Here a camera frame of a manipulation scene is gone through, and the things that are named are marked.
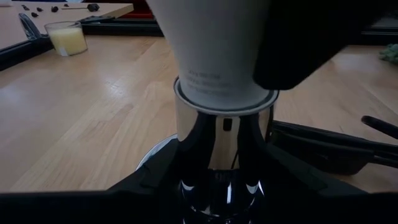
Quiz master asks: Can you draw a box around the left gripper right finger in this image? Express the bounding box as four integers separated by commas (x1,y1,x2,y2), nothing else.
257,144,398,224

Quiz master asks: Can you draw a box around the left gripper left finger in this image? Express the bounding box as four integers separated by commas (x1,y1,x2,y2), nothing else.
0,138,188,224

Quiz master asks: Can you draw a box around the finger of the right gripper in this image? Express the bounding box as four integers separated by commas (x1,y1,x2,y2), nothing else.
252,0,398,91

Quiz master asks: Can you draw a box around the black power cord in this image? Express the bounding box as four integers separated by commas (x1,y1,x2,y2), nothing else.
269,114,398,175

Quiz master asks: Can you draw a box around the white LED lightbulb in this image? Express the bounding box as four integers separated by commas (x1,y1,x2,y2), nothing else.
145,0,275,110

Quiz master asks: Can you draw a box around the chrome lamp base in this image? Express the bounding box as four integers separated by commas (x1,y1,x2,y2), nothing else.
136,76,280,224

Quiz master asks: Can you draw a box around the green cloth bundle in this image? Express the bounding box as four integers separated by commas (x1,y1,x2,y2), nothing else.
378,43,398,65

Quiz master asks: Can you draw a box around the red storage bin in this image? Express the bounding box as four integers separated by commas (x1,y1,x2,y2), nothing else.
119,0,155,19

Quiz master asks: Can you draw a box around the grey curved metal clamp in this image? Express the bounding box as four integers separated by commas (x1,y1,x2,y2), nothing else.
17,12,44,41

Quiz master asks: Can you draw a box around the black table edge rail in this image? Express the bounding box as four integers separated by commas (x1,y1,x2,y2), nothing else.
0,17,398,72

